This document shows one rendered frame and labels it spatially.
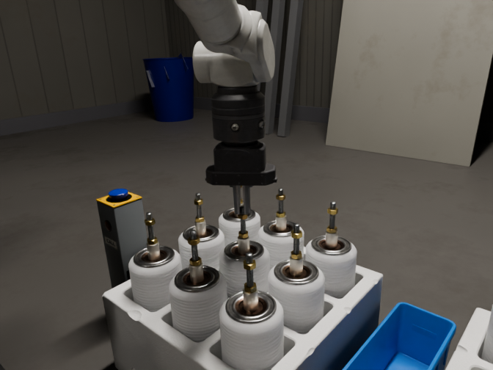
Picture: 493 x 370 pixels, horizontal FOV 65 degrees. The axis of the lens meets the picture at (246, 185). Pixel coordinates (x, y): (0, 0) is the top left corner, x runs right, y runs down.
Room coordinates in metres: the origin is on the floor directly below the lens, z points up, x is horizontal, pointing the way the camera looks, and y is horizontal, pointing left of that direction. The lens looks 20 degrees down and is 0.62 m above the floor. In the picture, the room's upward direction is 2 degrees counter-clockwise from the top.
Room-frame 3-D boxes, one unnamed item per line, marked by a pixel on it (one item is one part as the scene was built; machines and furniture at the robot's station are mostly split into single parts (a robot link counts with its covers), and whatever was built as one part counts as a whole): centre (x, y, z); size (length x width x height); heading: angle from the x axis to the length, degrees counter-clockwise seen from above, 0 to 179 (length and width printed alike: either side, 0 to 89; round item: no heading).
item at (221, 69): (0.66, 0.01, 0.57); 0.11 x 0.11 x 0.11; 75
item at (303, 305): (0.57, -0.08, 0.16); 0.10 x 0.10 x 0.18
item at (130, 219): (0.79, 0.28, 0.16); 0.07 x 0.07 x 0.31; 48
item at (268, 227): (0.74, -0.07, 0.25); 0.08 x 0.08 x 0.01
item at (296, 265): (0.57, -0.08, 0.26); 0.02 x 0.02 x 0.03
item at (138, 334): (0.65, 0.01, 0.09); 0.39 x 0.39 x 0.18; 48
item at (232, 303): (0.48, 0.00, 0.25); 0.08 x 0.08 x 0.01
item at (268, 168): (0.65, 0.01, 0.45); 0.13 x 0.10 x 0.12; 82
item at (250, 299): (0.48, 0.00, 0.26); 0.02 x 0.02 x 0.03
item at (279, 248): (0.74, -0.07, 0.16); 0.10 x 0.10 x 0.18
